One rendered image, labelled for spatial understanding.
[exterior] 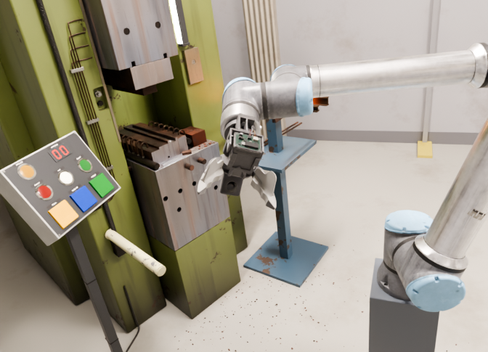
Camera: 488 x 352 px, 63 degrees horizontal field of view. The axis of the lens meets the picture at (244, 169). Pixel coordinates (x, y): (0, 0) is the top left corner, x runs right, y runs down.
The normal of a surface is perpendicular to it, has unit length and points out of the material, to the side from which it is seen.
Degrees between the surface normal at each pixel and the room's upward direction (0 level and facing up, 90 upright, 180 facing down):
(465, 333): 0
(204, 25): 90
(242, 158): 107
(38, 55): 90
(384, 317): 90
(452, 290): 95
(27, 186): 60
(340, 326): 0
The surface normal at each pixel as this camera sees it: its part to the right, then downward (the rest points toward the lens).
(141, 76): 0.70, 0.23
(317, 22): -0.36, 0.45
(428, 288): -0.06, 0.52
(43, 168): 0.74, -0.41
